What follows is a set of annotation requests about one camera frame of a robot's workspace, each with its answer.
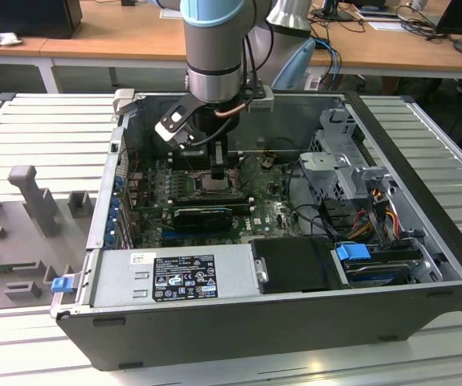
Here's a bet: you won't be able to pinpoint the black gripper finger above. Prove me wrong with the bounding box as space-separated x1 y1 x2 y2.
210 140 230 181

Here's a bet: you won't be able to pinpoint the metal socket cover frame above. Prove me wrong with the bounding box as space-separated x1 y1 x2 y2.
228 167 243 192

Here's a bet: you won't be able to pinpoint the CPU socket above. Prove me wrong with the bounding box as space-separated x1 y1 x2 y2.
193 168 242 199

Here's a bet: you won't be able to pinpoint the blue expansion slot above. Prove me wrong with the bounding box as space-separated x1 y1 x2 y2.
161 228 199 242

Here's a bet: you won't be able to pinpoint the green motherboard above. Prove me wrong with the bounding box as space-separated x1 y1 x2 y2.
128 149 309 249

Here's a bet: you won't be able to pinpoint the black graphics card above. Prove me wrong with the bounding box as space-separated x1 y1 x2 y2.
172 207 234 232

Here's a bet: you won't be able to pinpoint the grey plastic case latch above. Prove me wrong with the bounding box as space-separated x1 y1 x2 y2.
112 88 137 117

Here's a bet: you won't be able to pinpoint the pale blue teach pendant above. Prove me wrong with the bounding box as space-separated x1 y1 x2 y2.
271 38 317 92

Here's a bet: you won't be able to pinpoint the silver metal drive cage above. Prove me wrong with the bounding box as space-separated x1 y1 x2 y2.
297 107 396 210

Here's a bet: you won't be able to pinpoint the black plastic shroud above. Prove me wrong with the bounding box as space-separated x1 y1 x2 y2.
250 236 338 295

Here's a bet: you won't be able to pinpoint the silver power supply unit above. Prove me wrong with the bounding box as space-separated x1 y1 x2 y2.
76 243 262 309

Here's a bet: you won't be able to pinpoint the black monitor stand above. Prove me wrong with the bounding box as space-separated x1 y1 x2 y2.
313 0 356 23

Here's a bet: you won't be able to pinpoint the hard disk in blue carrier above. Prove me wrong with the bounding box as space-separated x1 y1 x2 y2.
333 240 423 289

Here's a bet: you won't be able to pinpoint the black open PC case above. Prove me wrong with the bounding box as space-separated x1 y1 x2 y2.
49 88 462 373

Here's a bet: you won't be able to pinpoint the blue release latch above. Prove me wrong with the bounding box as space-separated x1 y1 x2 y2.
51 276 73 294

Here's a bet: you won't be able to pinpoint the grey parts rack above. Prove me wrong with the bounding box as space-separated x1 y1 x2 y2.
0 164 97 313

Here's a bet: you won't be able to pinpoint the black computer tower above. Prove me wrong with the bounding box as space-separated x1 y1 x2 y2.
0 0 84 40

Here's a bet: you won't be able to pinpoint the black monitor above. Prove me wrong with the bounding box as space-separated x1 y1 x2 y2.
435 0 462 60

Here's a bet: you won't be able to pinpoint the copper coloured cable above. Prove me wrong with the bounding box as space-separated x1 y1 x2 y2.
214 101 252 121

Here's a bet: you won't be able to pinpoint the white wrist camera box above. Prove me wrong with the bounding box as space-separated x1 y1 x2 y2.
153 102 194 151

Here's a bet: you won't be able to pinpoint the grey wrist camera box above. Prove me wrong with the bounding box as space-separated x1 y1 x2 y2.
248 84 276 113

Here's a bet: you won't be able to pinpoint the black camera cable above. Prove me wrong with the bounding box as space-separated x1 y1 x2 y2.
240 34 262 96

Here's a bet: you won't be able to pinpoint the thin black cable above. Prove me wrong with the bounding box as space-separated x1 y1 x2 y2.
268 136 308 156

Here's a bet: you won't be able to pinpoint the blue cable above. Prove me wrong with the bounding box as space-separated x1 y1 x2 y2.
314 38 342 92

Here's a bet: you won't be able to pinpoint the yellow red power wires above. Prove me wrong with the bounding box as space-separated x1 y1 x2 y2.
350 188 401 242

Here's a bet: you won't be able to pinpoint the black desk cables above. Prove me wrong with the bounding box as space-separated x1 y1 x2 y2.
398 3 456 41

